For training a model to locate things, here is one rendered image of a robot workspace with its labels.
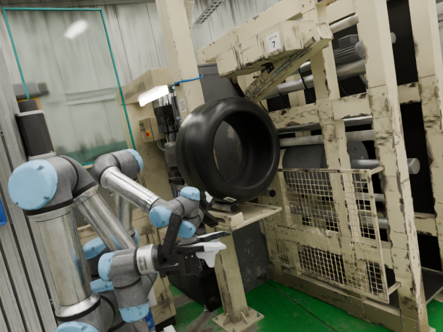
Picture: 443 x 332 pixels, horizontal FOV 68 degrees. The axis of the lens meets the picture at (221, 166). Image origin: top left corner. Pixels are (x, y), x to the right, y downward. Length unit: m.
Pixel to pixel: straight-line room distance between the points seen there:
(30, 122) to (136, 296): 0.71
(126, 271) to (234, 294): 1.51
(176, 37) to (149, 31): 9.52
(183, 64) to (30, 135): 1.09
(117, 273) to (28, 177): 0.32
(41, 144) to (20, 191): 0.40
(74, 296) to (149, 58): 10.64
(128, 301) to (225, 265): 1.36
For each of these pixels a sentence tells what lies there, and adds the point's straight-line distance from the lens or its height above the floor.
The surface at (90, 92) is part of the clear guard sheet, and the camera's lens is 2.28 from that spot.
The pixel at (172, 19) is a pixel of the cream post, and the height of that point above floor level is 2.01.
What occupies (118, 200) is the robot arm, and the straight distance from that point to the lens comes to 1.57.
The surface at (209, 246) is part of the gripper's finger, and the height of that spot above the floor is 1.07.
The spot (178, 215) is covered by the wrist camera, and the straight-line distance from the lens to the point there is 0.88.
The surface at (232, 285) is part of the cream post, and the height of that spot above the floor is 0.29.
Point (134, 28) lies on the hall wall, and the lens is 11.59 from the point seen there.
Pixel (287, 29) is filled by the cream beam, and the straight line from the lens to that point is 1.79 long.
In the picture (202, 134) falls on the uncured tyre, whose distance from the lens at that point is 1.66.
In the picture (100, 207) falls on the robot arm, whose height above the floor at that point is 1.19.
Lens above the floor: 1.36
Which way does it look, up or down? 8 degrees down
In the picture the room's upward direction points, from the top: 12 degrees counter-clockwise
